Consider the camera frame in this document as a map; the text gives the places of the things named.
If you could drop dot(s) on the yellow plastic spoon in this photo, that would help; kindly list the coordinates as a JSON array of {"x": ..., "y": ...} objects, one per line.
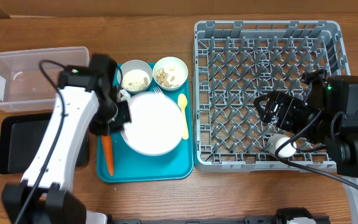
[{"x": 182, "y": 103}]

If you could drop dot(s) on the white paper cup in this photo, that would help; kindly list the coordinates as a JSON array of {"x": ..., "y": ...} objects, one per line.
[{"x": 275, "y": 141}]

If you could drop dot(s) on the clear plastic bin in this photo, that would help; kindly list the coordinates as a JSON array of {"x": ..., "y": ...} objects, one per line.
[{"x": 22, "y": 85}]

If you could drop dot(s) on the black tray bin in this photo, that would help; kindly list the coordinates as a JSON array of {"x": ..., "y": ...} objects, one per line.
[{"x": 20, "y": 139}]

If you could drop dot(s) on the grey dishwasher rack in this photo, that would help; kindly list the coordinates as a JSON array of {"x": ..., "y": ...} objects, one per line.
[{"x": 237, "y": 61}]

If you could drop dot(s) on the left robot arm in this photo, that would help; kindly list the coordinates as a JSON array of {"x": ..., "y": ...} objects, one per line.
[{"x": 86, "y": 101}]

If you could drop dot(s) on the white plate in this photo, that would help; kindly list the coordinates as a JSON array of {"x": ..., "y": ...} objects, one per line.
[{"x": 156, "y": 126}]

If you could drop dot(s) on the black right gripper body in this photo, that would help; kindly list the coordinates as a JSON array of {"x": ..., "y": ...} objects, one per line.
[{"x": 292, "y": 116}]

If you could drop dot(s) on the white bowl with crumbs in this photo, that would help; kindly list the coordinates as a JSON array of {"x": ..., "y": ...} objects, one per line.
[{"x": 134, "y": 76}]

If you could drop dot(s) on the white plastic fork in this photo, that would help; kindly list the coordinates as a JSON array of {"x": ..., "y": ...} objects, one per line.
[{"x": 158, "y": 91}]

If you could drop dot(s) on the orange carrot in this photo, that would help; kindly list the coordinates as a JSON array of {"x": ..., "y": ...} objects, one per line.
[{"x": 108, "y": 153}]

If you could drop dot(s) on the teal plastic tray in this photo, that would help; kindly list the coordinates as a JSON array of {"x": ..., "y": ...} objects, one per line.
[{"x": 132, "y": 166}]

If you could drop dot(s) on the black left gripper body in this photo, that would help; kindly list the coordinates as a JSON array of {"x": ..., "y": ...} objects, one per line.
[{"x": 122, "y": 117}]

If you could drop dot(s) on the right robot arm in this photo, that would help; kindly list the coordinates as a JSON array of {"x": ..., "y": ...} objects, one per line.
[{"x": 328, "y": 116}]

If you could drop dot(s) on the white bowl with nuts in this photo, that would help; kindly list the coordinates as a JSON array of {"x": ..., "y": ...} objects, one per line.
[{"x": 170, "y": 73}]

